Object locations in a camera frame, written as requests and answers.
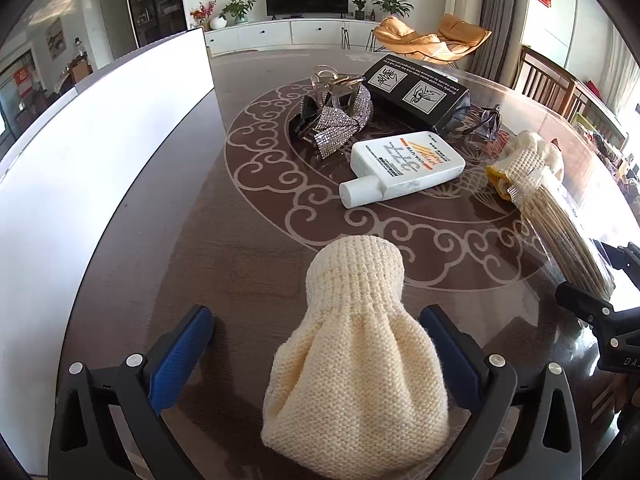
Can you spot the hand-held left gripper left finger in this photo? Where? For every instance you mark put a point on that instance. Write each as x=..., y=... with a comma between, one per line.
x=180, y=360

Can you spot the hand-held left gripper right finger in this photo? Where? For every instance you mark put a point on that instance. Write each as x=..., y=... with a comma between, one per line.
x=445, y=350

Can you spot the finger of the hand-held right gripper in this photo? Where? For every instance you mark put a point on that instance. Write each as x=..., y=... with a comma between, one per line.
x=585, y=305
x=627, y=260

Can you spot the bag of cotton swabs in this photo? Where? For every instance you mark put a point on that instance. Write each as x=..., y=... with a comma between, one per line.
x=560, y=230

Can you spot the cream ribbed knitted piece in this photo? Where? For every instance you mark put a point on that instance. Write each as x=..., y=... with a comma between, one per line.
x=350, y=360

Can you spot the white container box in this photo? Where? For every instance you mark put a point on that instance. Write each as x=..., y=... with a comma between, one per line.
x=100, y=185

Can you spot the person's right hand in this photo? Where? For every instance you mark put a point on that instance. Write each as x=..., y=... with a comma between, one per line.
x=625, y=395

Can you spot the cream waffle knitted piece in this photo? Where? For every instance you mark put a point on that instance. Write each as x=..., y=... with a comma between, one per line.
x=535, y=160

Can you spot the red cushion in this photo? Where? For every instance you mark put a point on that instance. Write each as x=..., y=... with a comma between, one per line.
x=595, y=86

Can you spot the white sunscreen bottle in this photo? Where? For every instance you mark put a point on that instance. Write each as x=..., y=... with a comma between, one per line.
x=410, y=165

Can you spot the wooden chair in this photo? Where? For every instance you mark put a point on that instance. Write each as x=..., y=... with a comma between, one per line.
x=545, y=80

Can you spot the black box with white pictograms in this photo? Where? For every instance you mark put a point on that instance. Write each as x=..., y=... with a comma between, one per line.
x=420, y=105

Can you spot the rhinestone bow hair clip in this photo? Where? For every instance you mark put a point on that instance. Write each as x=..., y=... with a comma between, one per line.
x=340, y=120

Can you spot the grey curtain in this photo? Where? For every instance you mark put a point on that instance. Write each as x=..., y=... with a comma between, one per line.
x=495, y=15

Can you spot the clear hair claw clip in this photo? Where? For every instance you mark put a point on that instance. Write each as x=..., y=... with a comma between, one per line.
x=330, y=82

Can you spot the orange lounge chair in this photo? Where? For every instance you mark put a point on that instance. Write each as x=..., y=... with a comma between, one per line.
x=425, y=40

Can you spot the red door poster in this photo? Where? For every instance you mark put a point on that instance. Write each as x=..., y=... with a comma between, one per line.
x=22, y=81

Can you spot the black tripod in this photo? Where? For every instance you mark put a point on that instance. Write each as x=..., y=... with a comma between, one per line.
x=346, y=40

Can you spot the white round vase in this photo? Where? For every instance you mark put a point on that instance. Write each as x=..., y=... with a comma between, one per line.
x=218, y=22

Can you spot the white television cabinet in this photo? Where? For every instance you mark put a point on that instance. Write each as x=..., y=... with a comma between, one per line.
x=280, y=35

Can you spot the large leafy plant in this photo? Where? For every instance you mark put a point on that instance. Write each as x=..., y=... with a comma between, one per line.
x=392, y=4

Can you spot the red flower plant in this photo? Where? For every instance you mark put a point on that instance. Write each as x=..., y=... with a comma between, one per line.
x=202, y=12

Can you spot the small potted plant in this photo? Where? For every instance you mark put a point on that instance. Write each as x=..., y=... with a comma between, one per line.
x=359, y=7

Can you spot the green potted plant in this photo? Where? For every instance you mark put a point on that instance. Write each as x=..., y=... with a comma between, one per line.
x=237, y=9

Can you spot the dark glass display cabinet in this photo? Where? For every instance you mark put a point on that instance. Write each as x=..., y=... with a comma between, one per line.
x=155, y=0

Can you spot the clear frame glasses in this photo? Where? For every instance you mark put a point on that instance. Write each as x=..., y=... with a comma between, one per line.
x=487, y=117

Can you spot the wall painting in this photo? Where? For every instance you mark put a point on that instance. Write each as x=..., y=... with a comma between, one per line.
x=56, y=35

